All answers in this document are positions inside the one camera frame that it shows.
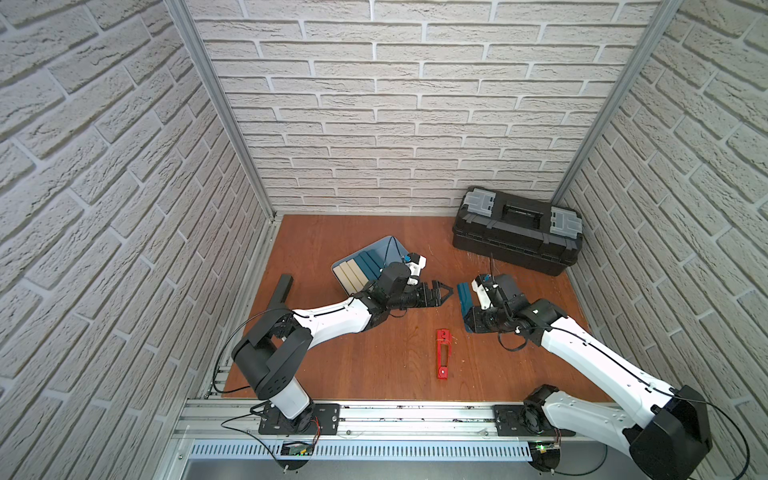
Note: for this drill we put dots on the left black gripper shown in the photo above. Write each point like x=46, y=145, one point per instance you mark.
x=414, y=294

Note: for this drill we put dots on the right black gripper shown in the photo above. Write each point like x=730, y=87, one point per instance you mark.
x=474, y=323

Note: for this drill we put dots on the teal pliers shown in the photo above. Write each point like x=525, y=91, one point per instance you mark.
x=380, y=257
x=368, y=268
x=466, y=304
x=369, y=262

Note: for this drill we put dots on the blue plastic storage tray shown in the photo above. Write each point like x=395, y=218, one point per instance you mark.
x=393, y=245

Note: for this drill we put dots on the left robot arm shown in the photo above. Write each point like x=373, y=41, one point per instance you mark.
x=271, y=352

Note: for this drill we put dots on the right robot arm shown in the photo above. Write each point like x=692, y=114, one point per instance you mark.
x=664, y=430

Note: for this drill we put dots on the red pliers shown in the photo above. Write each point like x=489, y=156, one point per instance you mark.
x=443, y=353

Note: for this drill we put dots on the black plastic toolbox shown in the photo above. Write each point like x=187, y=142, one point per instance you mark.
x=528, y=233

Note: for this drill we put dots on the black flat bar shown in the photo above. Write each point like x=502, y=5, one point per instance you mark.
x=282, y=288

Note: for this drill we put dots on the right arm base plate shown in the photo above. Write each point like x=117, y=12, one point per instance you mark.
x=516, y=420

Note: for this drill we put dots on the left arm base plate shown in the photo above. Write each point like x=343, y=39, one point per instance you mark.
x=317, y=417

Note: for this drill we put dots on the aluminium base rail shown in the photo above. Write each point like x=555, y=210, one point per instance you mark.
x=367, y=431

